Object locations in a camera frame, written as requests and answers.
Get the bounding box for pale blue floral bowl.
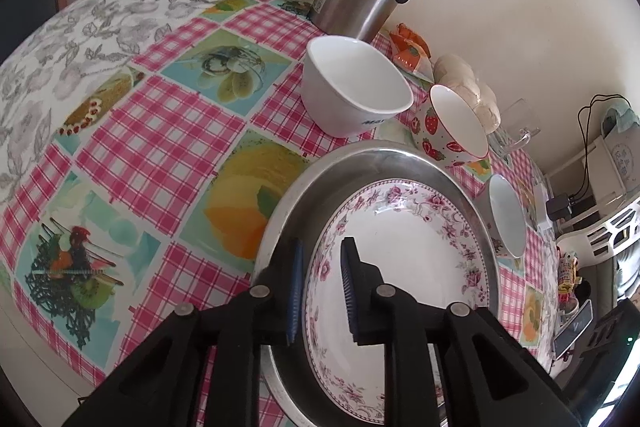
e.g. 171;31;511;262
475;174;527;259

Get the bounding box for white printed cloth cover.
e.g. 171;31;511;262
600;107;640;188

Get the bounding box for grey floral tablecloth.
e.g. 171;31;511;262
0;0;251;202

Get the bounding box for clear glass mug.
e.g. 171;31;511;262
487;98;542;155

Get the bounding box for pink plaid tablecloth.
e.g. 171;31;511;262
0;0;561;427

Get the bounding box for round stainless steel plate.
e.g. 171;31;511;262
250;139;501;427

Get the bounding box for round pink floral plate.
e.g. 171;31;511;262
304;178;490;415

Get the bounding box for orange snack packet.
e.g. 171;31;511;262
389;23;433;80

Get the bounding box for black charger cable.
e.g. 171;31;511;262
570;94;632;204

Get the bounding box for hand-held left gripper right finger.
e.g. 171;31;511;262
340;237;583;427

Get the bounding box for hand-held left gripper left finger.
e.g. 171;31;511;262
60;239;306;427

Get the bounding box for colourful snack packet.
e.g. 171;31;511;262
556;251;585;309

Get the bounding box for bag of steamed buns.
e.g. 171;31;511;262
432;53;501;132

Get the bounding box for black charger adapter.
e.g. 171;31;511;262
546;193;576;221

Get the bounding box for white square bowl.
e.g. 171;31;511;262
301;35;414;138

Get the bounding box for white power strip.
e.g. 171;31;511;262
532;183;551;234

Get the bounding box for strawberry print bowl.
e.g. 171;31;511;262
411;84;489;166

